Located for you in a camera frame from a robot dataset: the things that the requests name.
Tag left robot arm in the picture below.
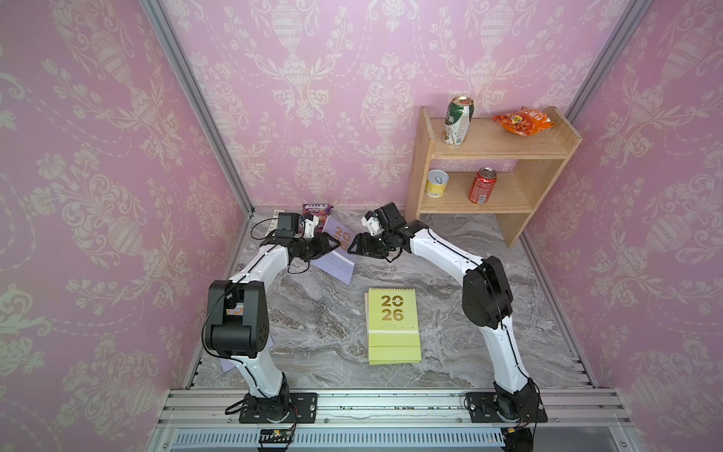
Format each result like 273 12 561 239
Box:
201 213 341 423

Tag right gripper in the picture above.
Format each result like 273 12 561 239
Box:
347 231 395 257

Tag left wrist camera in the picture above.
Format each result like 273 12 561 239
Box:
302 213 319 238

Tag green drink can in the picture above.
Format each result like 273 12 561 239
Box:
442 96 474 146

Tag green white gum box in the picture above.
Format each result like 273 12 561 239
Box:
265 209 284 235

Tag wooden shelf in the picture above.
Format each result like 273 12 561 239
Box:
405 105 584 250

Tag red soda can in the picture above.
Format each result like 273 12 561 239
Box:
468 167 497 205

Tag purple calendar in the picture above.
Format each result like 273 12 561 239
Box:
220 336 275 373
312 217 357 284

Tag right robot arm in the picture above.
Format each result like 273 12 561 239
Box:
348 203 547 424

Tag aluminium front rail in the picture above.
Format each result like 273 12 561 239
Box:
148 387 645 451

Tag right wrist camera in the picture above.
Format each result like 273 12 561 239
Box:
361 211 383 237

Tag yellow tin can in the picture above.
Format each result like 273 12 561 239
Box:
425 169 450 198

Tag purple candy bag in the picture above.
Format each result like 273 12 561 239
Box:
302 203 333 231

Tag green calendar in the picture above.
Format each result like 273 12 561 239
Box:
365 292 369 345
366 288 422 365

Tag small circuit board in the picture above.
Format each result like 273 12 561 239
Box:
259 429 296 444

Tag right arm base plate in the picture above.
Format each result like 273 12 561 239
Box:
463 391 549 424

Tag orange snack bag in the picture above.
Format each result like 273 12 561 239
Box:
493 107 555 137

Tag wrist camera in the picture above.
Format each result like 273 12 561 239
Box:
361 211 383 237
302 213 319 238

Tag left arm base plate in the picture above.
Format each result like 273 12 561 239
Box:
238 392 318 424

